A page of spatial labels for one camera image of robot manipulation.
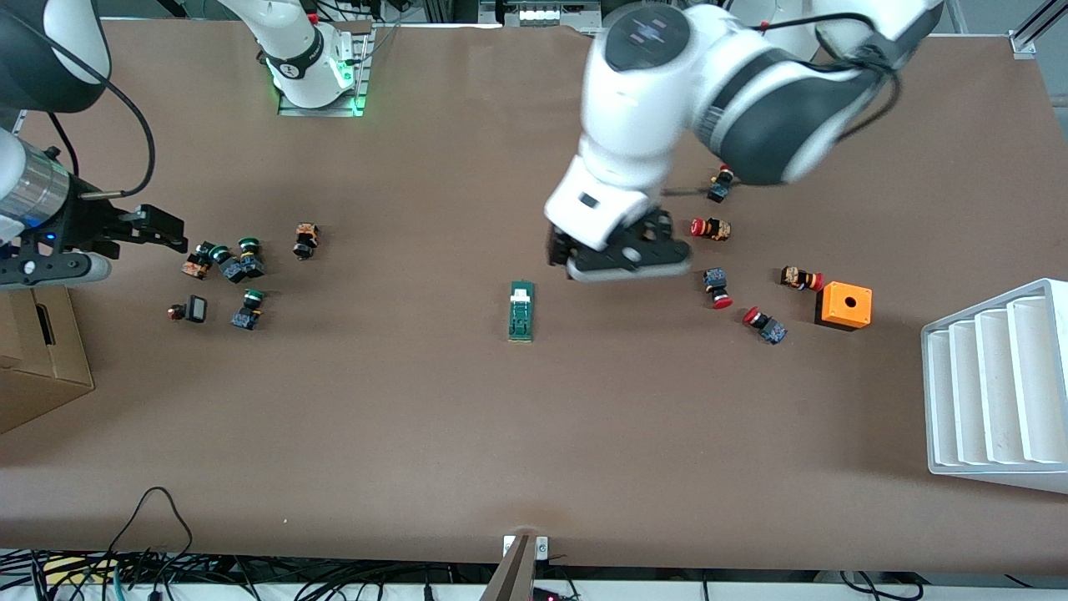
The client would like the green button blue contact block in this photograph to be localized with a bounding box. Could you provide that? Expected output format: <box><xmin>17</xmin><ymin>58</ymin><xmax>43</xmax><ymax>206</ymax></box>
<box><xmin>231</xmin><ymin>289</ymin><xmax>268</xmax><ymax>331</ymax></box>
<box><xmin>223</xmin><ymin>238</ymin><xmax>266</xmax><ymax>285</ymax></box>

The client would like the black looped cable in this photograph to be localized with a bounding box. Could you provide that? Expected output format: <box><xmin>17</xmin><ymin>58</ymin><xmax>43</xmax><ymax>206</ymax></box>
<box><xmin>104</xmin><ymin>487</ymin><xmax>194</xmax><ymax>568</ymax></box>

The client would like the yellow label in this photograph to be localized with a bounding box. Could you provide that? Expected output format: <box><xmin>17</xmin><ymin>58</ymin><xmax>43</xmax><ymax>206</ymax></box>
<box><xmin>42</xmin><ymin>558</ymin><xmax>113</xmax><ymax>585</ymax></box>

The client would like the brown cardboard box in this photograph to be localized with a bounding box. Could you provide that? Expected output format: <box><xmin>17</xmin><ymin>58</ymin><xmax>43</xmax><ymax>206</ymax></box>
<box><xmin>0</xmin><ymin>284</ymin><xmax>95</xmax><ymax>435</ymax></box>

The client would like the green button orange contact block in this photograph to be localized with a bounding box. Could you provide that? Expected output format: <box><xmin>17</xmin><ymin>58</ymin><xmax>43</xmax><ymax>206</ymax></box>
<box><xmin>182</xmin><ymin>241</ymin><xmax>232</xmax><ymax>280</ymax></box>

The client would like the orange box with hole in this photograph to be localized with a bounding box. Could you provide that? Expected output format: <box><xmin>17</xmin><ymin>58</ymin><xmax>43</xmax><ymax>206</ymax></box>
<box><xmin>814</xmin><ymin>281</ymin><xmax>874</xmax><ymax>332</ymax></box>

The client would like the black cable tangle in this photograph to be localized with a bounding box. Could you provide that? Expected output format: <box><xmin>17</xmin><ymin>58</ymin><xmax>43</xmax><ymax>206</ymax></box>
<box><xmin>0</xmin><ymin>547</ymin><xmax>501</xmax><ymax>601</ymax></box>

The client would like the green circuit board module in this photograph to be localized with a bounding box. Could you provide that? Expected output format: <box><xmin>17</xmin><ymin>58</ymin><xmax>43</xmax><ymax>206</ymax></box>
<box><xmin>509</xmin><ymin>281</ymin><xmax>536</xmax><ymax>343</ymax></box>

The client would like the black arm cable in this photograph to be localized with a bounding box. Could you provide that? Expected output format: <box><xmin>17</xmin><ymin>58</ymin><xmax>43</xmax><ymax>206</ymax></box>
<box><xmin>763</xmin><ymin>13</ymin><xmax>902</xmax><ymax>143</ymax></box>
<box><xmin>46</xmin><ymin>50</ymin><xmax>159</xmax><ymax>201</ymax></box>

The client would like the white stepped tray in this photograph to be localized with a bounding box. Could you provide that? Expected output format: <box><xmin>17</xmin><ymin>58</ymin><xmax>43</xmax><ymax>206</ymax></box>
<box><xmin>921</xmin><ymin>278</ymin><xmax>1068</xmax><ymax>495</ymax></box>

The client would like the aluminium frame rail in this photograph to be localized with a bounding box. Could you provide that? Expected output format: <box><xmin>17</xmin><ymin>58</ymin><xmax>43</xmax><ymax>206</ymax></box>
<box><xmin>1010</xmin><ymin>0</ymin><xmax>1068</xmax><ymax>59</ymax></box>

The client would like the camera mount pole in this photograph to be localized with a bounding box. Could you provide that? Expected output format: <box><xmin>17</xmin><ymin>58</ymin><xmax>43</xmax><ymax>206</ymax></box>
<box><xmin>480</xmin><ymin>534</ymin><xmax>539</xmax><ymax>601</ymax></box>

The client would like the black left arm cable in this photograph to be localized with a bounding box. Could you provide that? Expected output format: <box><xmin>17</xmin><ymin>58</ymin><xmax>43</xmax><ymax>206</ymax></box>
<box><xmin>763</xmin><ymin>13</ymin><xmax>902</xmax><ymax>143</ymax></box>

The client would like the black device with white lights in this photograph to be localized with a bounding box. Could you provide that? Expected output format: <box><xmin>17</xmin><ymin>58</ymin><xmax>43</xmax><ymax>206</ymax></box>
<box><xmin>480</xmin><ymin>0</ymin><xmax>602</xmax><ymax>30</ymax></box>

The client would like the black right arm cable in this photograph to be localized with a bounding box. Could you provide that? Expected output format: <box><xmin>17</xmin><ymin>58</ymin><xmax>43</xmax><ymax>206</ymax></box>
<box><xmin>46</xmin><ymin>50</ymin><xmax>159</xmax><ymax>201</ymax></box>

